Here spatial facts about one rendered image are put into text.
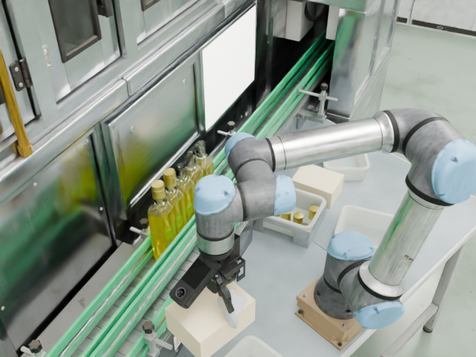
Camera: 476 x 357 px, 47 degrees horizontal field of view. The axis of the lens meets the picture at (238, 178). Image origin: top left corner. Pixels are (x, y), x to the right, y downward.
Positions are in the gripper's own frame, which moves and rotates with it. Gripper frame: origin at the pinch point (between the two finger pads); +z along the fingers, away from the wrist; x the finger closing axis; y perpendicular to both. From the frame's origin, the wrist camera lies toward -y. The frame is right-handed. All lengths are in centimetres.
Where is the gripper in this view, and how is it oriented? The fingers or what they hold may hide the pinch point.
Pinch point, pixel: (210, 309)
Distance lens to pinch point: 126.1
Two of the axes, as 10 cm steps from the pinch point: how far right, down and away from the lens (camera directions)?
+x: -6.8, -4.7, 5.6
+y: 7.3, -4.4, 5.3
